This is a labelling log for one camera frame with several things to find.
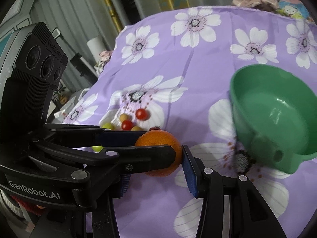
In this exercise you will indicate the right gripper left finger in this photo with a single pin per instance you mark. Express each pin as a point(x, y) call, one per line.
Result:
point(104, 222)

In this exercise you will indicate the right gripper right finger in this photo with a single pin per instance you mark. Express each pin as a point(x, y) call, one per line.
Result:
point(228, 204)

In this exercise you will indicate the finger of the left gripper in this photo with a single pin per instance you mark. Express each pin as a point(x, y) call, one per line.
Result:
point(75, 136)
point(54, 161)

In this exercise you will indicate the tan longan fruit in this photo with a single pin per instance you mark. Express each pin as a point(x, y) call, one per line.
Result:
point(124, 117)
point(136, 128)

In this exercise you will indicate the orange mandarin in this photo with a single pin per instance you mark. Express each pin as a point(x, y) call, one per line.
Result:
point(169, 150)

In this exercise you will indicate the green lime fruit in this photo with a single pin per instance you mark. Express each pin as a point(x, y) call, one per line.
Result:
point(97, 149)

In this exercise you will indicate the oval red cherry tomato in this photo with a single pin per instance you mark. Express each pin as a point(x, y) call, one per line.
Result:
point(154, 128)

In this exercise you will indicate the black phone stand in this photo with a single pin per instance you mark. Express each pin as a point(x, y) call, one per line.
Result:
point(78, 61)

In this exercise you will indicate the pink fabric bundle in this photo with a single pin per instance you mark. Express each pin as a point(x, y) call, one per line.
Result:
point(104, 58)

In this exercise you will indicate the white paper roll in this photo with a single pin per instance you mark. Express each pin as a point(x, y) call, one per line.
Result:
point(96, 46)

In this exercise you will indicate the purple floral tablecloth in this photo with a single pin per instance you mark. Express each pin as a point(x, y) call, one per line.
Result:
point(178, 66)

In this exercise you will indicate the green plastic bowl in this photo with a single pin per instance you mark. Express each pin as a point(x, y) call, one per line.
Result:
point(274, 115)

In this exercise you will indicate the gold curtain pole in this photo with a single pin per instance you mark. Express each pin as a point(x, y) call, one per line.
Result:
point(114, 16)

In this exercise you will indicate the cartoon print package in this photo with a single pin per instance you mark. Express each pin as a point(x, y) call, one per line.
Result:
point(294, 9)

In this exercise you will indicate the black camera box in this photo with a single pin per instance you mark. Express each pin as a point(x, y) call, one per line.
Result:
point(32, 64)

